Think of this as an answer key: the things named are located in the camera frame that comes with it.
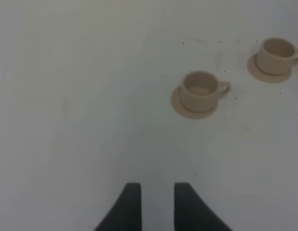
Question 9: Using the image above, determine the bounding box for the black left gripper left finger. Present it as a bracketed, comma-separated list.
[95, 183, 142, 231]

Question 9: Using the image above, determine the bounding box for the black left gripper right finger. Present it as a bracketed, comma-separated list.
[174, 182, 232, 231]

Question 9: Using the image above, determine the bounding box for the tan saucer front left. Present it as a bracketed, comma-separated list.
[171, 86, 218, 119]

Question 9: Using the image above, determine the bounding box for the tan saucer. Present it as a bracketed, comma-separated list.
[247, 53, 292, 83]
[171, 86, 218, 119]

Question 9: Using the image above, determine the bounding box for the brown teacup front left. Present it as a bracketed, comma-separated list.
[180, 71, 231, 113]

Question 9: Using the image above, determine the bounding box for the brown teacup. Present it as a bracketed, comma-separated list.
[255, 38, 298, 76]
[180, 71, 231, 113]

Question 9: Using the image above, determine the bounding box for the tan saucer near centre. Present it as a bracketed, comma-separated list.
[247, 53, 292, 83]

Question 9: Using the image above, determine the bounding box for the brown teacup near centre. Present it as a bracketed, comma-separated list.
[255, 38, 298, 76]

